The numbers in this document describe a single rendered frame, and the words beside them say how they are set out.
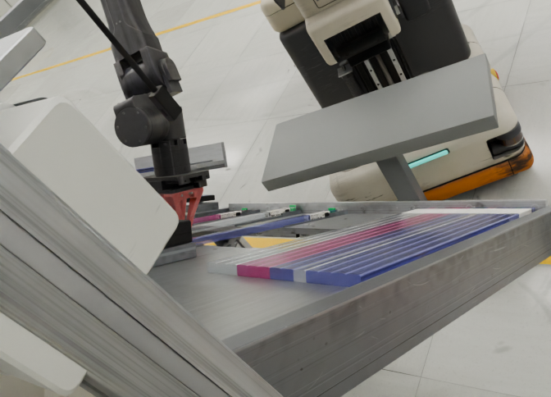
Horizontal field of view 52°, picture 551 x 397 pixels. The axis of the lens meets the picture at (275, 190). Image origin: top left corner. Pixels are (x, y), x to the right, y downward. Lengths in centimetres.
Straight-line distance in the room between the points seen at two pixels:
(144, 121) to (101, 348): 63
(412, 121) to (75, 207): 123
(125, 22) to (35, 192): 75
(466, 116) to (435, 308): 86
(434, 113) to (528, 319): 63
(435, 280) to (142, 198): 35
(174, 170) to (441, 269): 49
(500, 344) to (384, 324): 124
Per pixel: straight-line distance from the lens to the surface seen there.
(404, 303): 47
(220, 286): 52
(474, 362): 166
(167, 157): 88
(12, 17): 66
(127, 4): 94
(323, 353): 38
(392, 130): 140
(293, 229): 91
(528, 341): 166
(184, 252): 68
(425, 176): 186
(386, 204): 103
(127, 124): 83
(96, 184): 20
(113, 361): 21
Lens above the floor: 143
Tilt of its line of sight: 35 degrees down
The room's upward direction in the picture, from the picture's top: 37 degrees counter-clockwise
